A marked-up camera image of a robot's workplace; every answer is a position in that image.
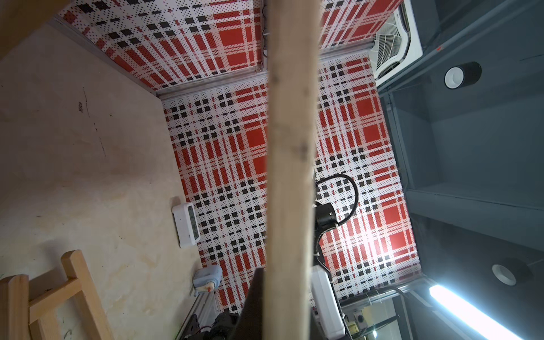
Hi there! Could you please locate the blue white bottle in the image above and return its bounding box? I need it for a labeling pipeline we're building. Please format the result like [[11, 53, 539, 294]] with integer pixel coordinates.
[[193, 265, 222, 296]]

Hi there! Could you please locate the plywood board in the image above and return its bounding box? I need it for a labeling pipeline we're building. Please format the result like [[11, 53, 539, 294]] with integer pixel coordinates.
[[263, 1, 321, 339]]

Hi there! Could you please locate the ceiling air conditioner vent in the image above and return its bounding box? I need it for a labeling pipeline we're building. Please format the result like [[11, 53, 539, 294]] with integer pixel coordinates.
[[368, 1, 423, 86]]

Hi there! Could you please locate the wooden easel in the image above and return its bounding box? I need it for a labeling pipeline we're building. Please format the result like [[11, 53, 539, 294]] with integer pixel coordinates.
[[1, 0, 71, 59], [1, 249, 113, 339]]

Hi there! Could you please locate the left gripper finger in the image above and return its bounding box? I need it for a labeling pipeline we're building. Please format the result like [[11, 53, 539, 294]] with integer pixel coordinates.
[[229, 268, 265, 340]]

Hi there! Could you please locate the fluorescent tube light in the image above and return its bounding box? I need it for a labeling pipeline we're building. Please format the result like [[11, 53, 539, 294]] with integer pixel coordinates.
[[429, 285, 521, 340]]

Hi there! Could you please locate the ceiling spot light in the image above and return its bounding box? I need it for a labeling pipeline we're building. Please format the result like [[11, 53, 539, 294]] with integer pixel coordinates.
[[491, 258, 534, 286], [444, 62, 483, 90]]

